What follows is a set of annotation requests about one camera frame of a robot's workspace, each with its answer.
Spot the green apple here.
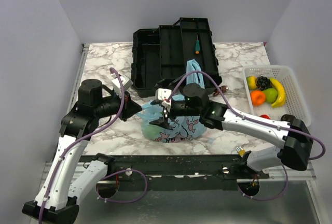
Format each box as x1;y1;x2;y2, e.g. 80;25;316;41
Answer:
142;125;161;140

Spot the light blue printed plastic bag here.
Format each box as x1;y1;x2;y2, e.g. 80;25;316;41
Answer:
136;59;206;143

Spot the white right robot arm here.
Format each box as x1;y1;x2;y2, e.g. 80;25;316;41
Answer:
151;83;313;178

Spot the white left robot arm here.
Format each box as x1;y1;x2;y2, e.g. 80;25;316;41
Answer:
22;76;141;223

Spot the black open toolbox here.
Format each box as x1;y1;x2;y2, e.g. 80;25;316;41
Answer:
131;17;222;98

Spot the brown small figurine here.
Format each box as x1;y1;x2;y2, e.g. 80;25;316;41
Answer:
213;86;229;96

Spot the green orange screwdriver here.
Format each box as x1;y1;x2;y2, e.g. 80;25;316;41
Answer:
195;34;201;54

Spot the yellow connector plug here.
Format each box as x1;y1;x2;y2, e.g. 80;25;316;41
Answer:
236;146;245;157

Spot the yellow lemon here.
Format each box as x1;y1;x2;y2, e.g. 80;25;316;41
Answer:
246;76;257;90

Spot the orange fruit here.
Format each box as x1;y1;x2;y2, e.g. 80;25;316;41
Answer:
250;90;266;106

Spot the red strawberry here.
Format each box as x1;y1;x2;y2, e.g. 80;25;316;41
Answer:
260;115;270;119

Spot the dark purple grape bunch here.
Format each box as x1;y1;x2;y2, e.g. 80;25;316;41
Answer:
256;76;272;91

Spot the green pear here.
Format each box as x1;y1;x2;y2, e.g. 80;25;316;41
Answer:
263;88;278;104

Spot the yellow banana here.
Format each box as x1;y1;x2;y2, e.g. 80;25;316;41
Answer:
270;78;286;108

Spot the dark plum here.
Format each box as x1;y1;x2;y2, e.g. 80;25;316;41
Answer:
280;114;295;122

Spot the white plastic fruit basket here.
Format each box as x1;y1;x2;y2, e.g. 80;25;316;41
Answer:
242;65;312;126

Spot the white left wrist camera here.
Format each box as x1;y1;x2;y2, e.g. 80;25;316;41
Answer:
110;75;132;97

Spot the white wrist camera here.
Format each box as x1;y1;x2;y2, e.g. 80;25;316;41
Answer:
110;75;132;97
155;88;172;110

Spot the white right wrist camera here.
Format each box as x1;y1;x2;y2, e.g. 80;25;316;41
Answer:
155;88;172;110

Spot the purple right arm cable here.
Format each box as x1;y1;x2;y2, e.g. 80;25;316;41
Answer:
167;70;326;160

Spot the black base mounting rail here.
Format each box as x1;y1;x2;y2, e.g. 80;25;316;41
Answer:
85;153;270;192

